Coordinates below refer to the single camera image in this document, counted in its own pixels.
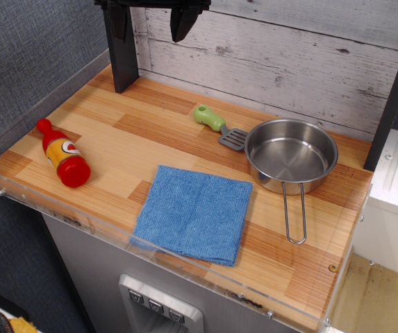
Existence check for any dark left shelf post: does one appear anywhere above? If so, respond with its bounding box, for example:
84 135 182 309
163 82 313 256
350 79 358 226
102 4 139 93

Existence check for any red toy ketchup bottle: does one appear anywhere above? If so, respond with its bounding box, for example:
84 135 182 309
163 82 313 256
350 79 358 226
36 119 91 188

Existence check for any steel pan with wire handle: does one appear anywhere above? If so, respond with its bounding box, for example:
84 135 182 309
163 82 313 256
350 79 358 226
244 119 339 245

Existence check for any green handled grey spatula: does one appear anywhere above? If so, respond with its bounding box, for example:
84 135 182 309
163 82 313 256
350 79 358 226
194 105 248 152

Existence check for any clear acrylic guard rail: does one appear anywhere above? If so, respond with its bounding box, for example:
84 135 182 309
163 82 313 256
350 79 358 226
0 67 372 332

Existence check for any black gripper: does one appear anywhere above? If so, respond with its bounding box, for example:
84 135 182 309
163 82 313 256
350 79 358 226
94 0 211 42

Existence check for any silver dispenser button panel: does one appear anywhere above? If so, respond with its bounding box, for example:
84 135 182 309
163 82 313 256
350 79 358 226
119 274 205 332

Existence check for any yellow crumpled object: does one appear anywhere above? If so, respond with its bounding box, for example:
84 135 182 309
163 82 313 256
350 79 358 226
8 317 40 333

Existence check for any dark shelf post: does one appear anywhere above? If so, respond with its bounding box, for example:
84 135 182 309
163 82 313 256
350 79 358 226
102 4 139 93
363 71 398 171

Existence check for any blue folded cloth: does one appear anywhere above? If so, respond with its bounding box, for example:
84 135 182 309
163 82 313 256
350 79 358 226
133 165 253 266

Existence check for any dark right shelf post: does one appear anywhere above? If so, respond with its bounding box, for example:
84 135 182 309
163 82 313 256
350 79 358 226
363 71 398 171

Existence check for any white toy sink unit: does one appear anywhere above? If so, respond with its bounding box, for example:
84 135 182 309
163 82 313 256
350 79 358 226
352 130 398 273

